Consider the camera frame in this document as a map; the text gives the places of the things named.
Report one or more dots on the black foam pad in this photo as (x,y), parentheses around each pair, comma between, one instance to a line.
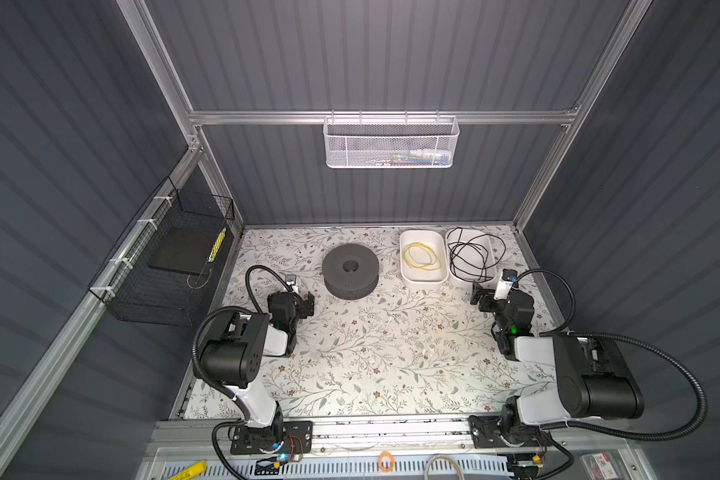
(183,251)

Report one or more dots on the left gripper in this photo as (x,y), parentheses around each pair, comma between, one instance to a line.
(303,303)

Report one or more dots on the white wire mesh basket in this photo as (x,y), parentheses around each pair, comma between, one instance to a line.
(390,142)

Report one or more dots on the black wire basket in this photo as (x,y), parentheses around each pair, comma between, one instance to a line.
(133,292)

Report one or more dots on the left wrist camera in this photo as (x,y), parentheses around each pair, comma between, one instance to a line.
(292,282)

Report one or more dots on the right white tray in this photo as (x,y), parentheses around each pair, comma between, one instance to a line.
(472,258)

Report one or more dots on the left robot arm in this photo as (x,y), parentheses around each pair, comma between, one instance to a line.
(227,355)

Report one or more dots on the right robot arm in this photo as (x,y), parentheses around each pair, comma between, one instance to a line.
(593,382)

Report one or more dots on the dark grey cable spool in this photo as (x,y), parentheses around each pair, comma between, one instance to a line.
(350,271)

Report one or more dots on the white tray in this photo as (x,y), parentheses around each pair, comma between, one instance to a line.
(472,258)
(424,261)

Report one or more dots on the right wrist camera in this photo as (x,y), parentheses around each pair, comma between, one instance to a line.
(505,284)

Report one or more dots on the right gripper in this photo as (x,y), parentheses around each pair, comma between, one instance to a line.
(488,300)

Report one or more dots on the left white tray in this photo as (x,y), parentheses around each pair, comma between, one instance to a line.
(424,261)

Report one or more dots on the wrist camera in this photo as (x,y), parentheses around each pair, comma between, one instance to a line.
(505,284)
(292,282)

